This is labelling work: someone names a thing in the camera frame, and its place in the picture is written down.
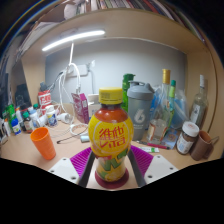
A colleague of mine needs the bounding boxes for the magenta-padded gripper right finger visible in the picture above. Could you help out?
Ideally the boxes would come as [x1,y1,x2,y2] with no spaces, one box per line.
[128,144,179,188]

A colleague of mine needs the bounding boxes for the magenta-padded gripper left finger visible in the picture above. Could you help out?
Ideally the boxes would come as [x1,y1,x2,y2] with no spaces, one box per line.
[48,146,98,188]

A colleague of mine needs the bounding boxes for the yellow-labelled tea drink bottle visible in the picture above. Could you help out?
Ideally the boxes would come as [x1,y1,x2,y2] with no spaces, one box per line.
[87,87,135,183]

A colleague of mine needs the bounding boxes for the red pen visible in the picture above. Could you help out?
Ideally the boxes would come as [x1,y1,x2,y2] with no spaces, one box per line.
[136,139,170,150]

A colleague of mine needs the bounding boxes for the orange plastic cup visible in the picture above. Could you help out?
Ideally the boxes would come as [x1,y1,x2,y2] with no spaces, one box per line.
[29,126,57,161]

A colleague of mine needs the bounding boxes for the white-lidded brown jar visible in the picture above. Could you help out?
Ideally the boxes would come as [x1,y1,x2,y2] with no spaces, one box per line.
[175,121,200,156]

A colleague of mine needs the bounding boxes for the clear bottle with yellow cap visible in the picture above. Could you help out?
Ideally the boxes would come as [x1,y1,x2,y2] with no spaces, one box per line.
[147,68,172,144]

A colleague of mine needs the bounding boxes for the brown mug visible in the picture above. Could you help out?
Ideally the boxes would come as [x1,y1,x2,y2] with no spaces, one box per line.
[190,130,219,162]

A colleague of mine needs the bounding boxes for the small white pill bottle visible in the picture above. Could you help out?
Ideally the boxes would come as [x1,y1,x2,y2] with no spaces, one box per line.
[45,105,58,128]

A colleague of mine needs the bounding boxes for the magenta carton box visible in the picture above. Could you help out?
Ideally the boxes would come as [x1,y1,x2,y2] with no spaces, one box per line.
[71,92,90,125]

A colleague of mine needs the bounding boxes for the small white blue-labelled bottle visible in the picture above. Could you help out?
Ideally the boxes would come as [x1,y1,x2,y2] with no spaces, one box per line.
[10,118,22,136]

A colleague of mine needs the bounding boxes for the clear bottle with green cap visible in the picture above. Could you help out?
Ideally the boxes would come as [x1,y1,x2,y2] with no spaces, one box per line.
[166,79,177,130]

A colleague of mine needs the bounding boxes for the red and white canister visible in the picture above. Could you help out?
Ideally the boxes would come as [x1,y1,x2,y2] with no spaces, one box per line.
[37,89,53,118]

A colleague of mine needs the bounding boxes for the blue and white tissue box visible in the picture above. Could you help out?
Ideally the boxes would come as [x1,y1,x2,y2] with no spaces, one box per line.
[87,93,101,118]

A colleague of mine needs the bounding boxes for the tall clear glass bottle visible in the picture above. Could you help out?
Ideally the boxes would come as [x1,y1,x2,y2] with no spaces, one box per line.
[189,74,209,130]

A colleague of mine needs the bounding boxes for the small green bottle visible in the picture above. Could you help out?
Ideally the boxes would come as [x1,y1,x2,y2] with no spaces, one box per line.
[7,103,17,126]

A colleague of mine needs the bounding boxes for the green plastic bottle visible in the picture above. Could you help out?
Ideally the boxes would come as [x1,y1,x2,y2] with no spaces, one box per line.
[121,73,136,113]

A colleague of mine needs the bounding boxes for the white power strip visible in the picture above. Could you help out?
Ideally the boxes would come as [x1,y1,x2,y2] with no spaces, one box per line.
[64,63,91,78]

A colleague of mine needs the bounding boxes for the white LED light bar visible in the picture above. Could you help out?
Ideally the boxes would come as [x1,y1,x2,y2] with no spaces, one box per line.
[41,29,106,52]

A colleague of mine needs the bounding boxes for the wooden shelf unit with books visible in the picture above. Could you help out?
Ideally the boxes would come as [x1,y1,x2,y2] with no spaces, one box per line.
[9,0,218,134]

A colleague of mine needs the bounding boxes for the white cable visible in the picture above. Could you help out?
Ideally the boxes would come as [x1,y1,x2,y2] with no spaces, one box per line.
[49,63,90,138]

